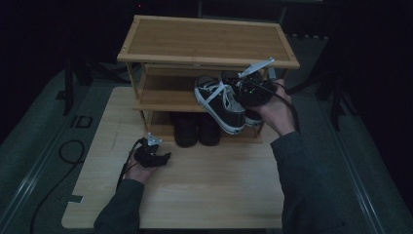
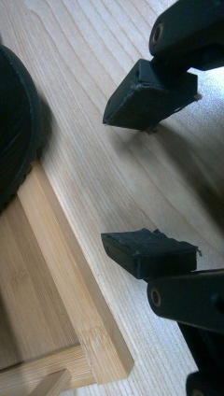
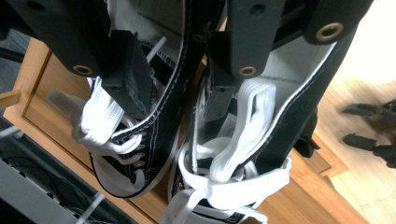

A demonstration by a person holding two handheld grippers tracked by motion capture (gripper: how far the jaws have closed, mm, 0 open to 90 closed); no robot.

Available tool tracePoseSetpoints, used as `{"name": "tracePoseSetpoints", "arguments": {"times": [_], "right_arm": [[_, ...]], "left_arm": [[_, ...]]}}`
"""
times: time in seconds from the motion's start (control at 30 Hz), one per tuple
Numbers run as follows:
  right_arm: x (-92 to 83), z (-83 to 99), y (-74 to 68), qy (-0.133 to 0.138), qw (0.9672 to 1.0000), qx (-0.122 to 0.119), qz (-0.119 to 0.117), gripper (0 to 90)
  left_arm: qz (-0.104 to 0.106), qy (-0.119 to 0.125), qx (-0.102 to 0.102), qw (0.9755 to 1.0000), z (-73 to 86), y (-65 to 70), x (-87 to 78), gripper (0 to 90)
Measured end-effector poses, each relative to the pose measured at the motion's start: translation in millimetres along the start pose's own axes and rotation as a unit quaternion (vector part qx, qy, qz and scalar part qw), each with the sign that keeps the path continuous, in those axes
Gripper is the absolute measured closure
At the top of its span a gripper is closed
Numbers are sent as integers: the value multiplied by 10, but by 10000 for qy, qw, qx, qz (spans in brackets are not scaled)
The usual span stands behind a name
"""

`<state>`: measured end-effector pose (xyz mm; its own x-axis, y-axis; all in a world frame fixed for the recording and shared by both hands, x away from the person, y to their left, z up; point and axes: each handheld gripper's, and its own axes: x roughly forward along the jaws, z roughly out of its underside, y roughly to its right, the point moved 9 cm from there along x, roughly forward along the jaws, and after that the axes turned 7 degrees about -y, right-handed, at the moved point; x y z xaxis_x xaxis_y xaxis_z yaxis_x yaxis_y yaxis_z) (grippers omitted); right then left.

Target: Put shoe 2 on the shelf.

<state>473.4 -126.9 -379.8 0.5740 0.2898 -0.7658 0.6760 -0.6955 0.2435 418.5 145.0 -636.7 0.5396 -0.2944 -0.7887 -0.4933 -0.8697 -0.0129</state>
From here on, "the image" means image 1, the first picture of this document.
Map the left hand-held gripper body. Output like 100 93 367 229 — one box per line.
132 132 164 169

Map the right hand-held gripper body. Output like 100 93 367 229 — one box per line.
231 57 278 108

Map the black white canvas sneaker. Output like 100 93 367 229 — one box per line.
220 70 264 128
193 74 247 136

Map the wooden three-tier shoe rack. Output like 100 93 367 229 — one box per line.
116 14 301 144

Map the person's left hand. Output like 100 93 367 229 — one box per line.
124 155 157 185

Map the person's right hand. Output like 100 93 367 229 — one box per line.
255 79 297 137

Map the grey tape piece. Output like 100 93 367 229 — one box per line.
65 194 85 205

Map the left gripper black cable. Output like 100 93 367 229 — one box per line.
114 136 148 193

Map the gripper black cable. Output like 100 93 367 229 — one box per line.
258 80 301 133
114 136 148 193

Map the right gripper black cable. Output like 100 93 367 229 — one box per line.
258 80 301 133

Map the black floor cable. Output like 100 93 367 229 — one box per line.
28 139 87 234

